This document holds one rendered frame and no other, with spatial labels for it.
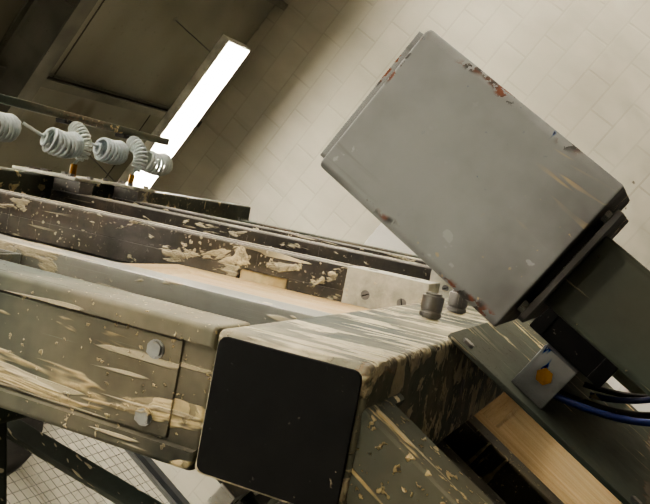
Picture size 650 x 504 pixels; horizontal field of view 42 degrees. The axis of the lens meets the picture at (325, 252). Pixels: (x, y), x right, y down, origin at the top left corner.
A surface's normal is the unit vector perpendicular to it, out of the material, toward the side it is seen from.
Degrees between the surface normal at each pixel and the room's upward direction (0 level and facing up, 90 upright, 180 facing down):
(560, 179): 90
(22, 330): 90
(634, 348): 90
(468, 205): 90
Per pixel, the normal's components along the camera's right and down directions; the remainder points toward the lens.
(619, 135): -0.38, 0.00
